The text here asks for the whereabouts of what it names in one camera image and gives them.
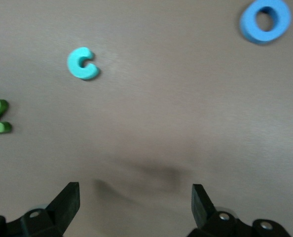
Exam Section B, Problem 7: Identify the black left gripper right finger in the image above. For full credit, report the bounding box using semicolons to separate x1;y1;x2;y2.
187;184;293;237

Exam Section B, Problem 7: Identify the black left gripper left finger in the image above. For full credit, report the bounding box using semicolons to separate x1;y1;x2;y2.
0;182;80;237

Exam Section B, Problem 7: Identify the brown table cover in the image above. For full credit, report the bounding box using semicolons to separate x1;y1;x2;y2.
0;0;293;237

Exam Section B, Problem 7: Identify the teal letter C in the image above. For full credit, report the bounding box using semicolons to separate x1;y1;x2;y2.
67;46;101;80

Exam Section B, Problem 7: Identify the blue letter O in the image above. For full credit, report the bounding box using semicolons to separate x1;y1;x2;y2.
239;0;292;45

